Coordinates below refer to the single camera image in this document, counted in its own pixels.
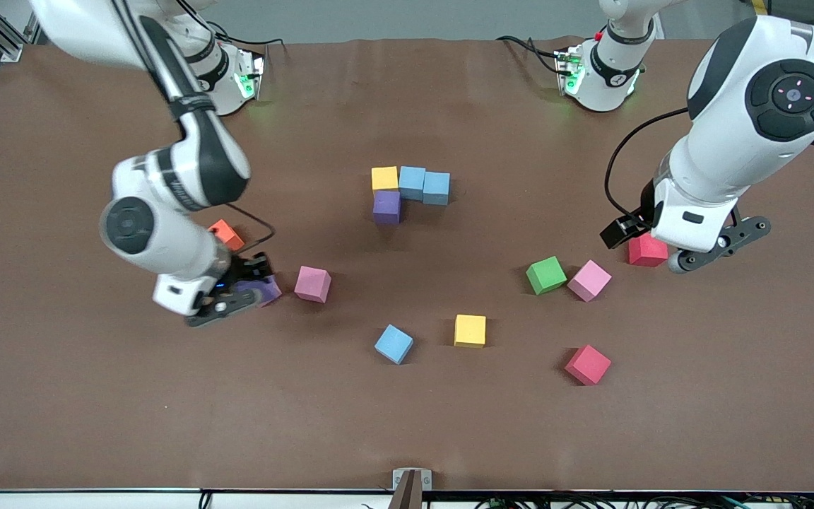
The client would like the purple foam cube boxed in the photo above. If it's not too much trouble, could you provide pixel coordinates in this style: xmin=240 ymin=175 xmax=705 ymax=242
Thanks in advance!
xmin=236 ymin=277 xmax=275 ymax=305
xmin=372 ymin=190 xmax=402 ymax=226

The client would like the green foam cube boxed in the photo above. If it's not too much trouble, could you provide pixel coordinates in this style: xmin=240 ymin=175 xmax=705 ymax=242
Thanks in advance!
xmin=526 ymin=255 xmax=568 ymax=296

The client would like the blue foam cube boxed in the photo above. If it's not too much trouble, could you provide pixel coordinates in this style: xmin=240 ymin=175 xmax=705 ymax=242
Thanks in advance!
xmin=374 ymin=324 xmax=415 ymax=365
xmin=423 ymin=172 xmax=452 ymax=206
xmin=399 ymin=166 xmax=427 ymax=201

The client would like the orange foam cube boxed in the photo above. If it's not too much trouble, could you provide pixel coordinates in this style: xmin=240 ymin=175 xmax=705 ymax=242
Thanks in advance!
xmin=209 ymin=218 xmax=246 ymax=253

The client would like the rose red foam cube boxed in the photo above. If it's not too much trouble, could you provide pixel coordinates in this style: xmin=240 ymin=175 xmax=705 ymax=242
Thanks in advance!
xmin=565 ymin=344 xmax=613 ymax=387

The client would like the silver connector box green light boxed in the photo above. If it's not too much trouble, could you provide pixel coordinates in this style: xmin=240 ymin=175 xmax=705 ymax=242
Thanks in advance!
xmin=234 ymin=53 xmax=266 ymax=101
xmin=554 ymin=46 xmax=584 ymax=96

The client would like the brown table mat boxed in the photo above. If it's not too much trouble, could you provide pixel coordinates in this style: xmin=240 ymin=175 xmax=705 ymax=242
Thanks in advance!
xmin=0 ymin=35 xmax=814 ymax=493

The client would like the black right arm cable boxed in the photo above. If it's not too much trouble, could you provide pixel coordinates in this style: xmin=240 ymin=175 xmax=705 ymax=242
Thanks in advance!
xmin=110 ymin=0 xmax=276 ymax=257

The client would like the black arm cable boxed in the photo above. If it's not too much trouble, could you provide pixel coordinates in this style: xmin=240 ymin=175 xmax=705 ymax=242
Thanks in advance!
xmin=604 ymin=106 xmax=690 ymax=228
xmin=110 ymin=0 xmax=276 ymax=257

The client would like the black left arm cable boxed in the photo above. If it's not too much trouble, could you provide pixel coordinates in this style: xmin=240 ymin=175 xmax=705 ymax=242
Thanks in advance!
xmin=604 ymin=106 xmax=690 ymax=228

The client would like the black base cable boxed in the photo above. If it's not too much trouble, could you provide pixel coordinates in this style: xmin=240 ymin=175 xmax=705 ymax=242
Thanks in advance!
xmin=497 ymin=35 xmax=565 ymax=75

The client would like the grey metal bracket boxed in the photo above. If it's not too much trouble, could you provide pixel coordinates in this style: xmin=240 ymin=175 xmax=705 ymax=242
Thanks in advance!
xmin=392 ymin=468 xmax=433 ymax=509

